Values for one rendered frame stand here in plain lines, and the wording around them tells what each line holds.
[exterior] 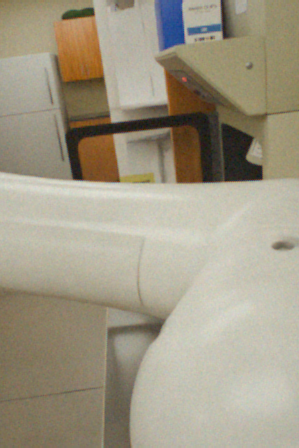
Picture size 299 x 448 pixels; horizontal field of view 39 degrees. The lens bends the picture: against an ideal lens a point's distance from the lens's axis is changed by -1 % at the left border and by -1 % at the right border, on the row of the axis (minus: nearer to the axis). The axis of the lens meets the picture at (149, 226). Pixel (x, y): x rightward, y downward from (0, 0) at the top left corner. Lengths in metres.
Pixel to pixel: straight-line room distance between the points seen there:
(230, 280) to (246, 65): 0.45
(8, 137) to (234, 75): 5.18
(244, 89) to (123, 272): 0.38
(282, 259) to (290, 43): 0.46
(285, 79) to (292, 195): 0.37
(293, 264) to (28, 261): 0.18
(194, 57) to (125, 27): 1.41
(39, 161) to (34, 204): 5.35
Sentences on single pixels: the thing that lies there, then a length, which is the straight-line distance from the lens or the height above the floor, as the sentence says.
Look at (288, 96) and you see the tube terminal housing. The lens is 0.60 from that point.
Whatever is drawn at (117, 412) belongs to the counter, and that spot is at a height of 0.94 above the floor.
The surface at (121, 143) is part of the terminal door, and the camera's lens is 0.90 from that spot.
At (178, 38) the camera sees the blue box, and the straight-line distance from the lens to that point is 0.75.
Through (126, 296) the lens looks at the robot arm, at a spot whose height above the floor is 1.36.
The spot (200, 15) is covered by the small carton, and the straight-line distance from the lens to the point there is 0.66.
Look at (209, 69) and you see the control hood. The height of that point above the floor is 1.48.
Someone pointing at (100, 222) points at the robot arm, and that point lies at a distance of 0.26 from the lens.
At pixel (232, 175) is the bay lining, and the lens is 0.90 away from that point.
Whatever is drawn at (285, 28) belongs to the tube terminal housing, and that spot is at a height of 1.51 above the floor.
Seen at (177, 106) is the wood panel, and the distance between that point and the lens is 0.94.
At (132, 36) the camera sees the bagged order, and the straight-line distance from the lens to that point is 1.95.
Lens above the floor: 1.49
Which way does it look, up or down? 21 degrees down
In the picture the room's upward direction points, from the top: 8 degrees counter-clockwise
